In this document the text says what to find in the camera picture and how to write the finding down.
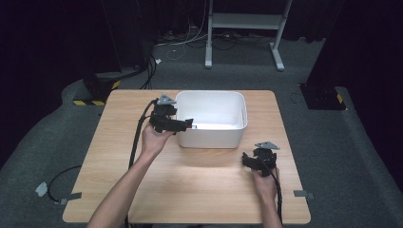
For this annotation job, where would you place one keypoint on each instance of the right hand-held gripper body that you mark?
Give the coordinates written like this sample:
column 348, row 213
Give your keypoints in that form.
column 266, row 158

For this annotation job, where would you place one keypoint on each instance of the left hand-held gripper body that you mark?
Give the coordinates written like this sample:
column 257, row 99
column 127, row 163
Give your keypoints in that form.
column 162, row 117

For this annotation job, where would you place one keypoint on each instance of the white plastic bin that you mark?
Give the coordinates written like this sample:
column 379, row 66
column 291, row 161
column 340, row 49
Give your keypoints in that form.
column 218, row 133

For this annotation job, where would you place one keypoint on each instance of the person's left hand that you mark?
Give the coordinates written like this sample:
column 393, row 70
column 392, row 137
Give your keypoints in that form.
column 154, row 141

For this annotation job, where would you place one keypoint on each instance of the person's right hand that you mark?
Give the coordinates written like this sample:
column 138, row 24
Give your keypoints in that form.
column 265, row 186

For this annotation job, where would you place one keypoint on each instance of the grey tape strip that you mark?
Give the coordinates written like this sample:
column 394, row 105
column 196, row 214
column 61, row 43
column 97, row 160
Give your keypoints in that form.
column 303, row 193
column 72, row 197

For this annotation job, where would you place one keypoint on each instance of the small white plug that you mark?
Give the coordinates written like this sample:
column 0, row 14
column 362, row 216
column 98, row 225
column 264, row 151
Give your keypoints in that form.
column 158, row 61

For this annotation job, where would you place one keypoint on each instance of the black striped stand base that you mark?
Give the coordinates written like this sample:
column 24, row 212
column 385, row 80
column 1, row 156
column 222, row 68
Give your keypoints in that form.
column 98, row 89

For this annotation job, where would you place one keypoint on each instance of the white metal stand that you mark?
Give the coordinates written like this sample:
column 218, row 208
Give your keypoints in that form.
column 244, row 22

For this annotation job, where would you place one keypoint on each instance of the white floor tag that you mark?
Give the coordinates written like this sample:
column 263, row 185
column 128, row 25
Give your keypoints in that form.
column 41, row 189

